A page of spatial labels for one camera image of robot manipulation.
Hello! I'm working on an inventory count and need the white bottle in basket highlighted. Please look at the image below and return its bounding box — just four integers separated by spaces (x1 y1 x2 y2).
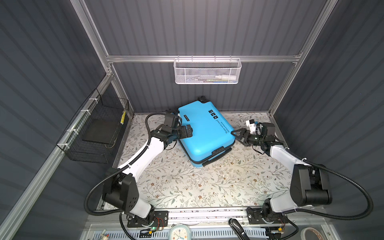
215 75 237 82

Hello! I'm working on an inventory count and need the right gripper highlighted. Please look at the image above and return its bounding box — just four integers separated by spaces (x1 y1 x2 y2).
230 129 264 148

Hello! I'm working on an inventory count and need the blue hardshell suitcase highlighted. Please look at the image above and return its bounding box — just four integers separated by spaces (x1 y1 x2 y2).
178 96 236 168

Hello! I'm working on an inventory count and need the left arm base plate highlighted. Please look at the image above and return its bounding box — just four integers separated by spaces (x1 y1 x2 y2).
127 210 169 228

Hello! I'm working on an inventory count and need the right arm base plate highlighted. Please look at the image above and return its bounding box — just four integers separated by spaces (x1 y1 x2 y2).
246 207 288 225

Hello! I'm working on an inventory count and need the white wire mesh basket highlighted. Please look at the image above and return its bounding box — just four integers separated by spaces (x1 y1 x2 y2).
173 57 242 85

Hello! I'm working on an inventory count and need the black wire wall basket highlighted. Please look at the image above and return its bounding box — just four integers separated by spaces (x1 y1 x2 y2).
57 90 130 164

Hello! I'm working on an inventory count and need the white tape roll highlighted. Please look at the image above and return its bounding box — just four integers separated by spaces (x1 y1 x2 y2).
300 227 325 240

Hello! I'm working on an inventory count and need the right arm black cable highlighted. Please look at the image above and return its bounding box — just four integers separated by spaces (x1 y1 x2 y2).
281 143 374 221

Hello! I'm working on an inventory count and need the yellow marker in basket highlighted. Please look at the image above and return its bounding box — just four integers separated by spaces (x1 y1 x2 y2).
120 110 126 125

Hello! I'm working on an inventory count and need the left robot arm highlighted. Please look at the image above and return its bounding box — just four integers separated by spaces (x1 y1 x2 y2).
102 111 193 219

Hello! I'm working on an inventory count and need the black handle tool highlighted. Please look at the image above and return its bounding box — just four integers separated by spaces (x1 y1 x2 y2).
229 218 250 240

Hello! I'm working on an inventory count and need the small white clock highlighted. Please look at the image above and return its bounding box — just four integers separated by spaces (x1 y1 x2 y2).
168 225 192 240

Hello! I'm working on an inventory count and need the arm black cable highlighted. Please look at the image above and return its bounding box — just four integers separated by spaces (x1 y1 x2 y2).
281 143 374 221
83 112 181 240

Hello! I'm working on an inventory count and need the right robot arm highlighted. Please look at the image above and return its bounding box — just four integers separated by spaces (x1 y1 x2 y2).
231 120 332 224

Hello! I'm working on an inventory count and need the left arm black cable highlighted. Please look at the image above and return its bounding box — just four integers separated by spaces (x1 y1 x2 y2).
83 112 181 240

